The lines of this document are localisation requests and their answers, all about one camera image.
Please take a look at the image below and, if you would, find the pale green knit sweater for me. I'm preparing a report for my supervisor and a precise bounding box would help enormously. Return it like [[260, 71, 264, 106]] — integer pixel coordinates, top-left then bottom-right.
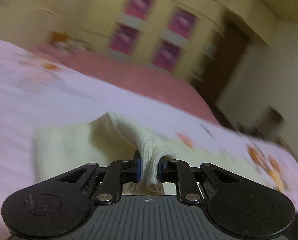
[[33, 112, 275, 195]]

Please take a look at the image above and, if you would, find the pink checked bed cover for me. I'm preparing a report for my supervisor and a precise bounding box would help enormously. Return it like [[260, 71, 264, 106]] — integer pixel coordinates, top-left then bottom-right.
[[31, 43, 219, 125]]

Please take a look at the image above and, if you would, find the dark wooden chair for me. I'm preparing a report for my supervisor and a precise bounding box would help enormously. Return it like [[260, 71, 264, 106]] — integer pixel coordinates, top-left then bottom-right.
[[251, 106, 284, 141]]

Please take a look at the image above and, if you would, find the lower right pink poster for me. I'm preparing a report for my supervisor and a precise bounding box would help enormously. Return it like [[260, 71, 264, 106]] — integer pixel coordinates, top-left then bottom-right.
[[151, 40, 181, 72]]

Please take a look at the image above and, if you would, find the pink poster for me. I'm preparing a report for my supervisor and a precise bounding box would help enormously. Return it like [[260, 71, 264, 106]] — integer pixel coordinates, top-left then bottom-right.
[[109, 24, 140, 55], [151, 40, 181, 72], [123, 0, 155, 21], [165, 7, 198, 40]]

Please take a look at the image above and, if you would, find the floral lilac bedsheet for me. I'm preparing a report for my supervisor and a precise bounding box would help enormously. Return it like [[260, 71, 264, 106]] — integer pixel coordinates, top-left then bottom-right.
[[0, 41, 298, 239]]

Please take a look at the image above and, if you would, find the lower left pink poster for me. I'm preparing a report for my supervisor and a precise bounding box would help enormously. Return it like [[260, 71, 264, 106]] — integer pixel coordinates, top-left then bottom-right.
[[109, 24, 140, 55]]

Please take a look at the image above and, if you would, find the orange patterned pillow pile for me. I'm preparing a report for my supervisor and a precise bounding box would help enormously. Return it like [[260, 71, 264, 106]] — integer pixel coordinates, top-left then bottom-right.
[[50, 31, 92, 55]]

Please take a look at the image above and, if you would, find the cream wardrobe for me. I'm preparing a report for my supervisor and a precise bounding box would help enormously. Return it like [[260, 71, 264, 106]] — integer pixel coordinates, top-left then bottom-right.
[[77, 0, 277, 80]]

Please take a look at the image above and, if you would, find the dark wooden door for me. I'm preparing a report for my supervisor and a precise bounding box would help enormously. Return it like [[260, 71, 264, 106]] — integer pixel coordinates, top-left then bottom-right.
[[191, 22, 251, 106]]

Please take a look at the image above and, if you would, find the upper right pink poster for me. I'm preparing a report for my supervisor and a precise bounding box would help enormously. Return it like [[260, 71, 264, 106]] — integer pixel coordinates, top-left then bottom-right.
[[165, 7, 198, 40]]

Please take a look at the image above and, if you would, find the upper left pink poster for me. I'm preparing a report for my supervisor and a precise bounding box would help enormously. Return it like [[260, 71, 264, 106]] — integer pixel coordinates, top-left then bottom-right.
[[123, 0, 155, 21]]

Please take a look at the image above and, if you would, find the cream round headboard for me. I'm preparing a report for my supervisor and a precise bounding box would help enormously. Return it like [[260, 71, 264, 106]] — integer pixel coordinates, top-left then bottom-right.
[[0, 0, 70, 50]]

